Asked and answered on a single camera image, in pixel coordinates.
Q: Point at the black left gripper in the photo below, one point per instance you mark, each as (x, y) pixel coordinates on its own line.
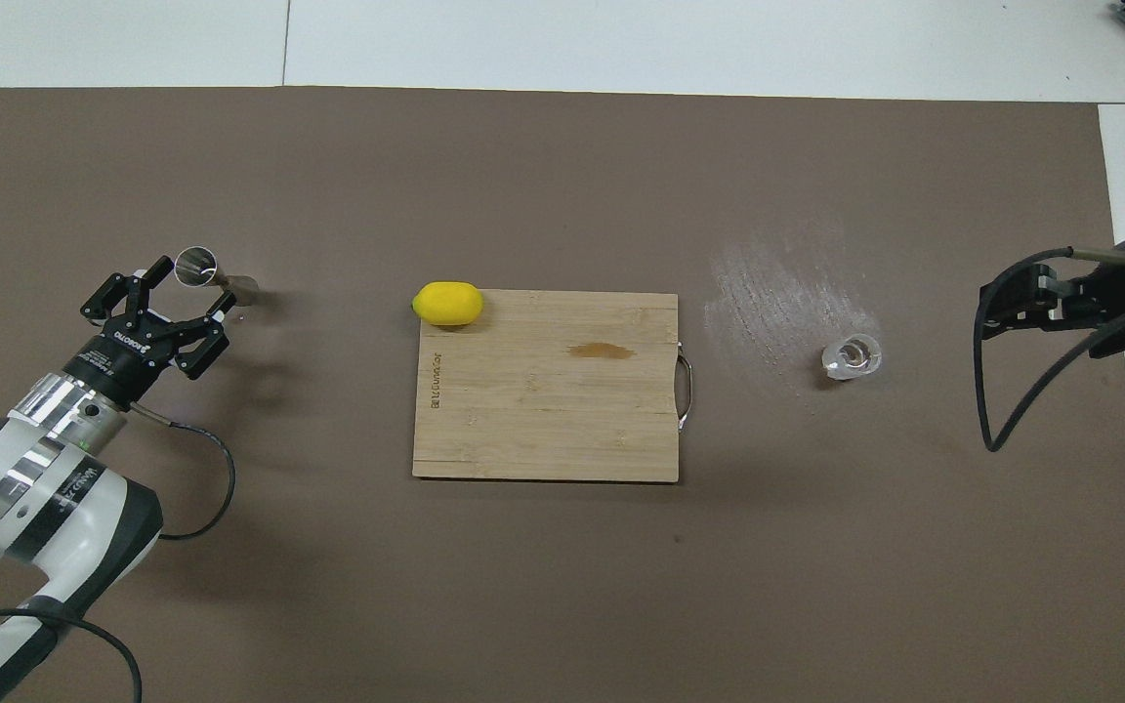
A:
(128, 351)

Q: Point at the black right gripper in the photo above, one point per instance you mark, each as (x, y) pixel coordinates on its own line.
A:
(1124, 283)

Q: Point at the steel double jigger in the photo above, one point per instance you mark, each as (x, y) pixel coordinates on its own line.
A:
(196, 266)

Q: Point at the yellow lemon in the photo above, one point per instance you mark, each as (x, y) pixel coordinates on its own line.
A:
(447, 304)

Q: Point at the brown table mat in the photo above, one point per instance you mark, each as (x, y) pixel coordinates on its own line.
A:
(426, 586)

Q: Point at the wooden cutting board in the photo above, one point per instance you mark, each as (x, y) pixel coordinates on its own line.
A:
(543, 391)

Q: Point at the clear glass cup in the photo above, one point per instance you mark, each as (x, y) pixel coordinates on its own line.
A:
(853, 356)

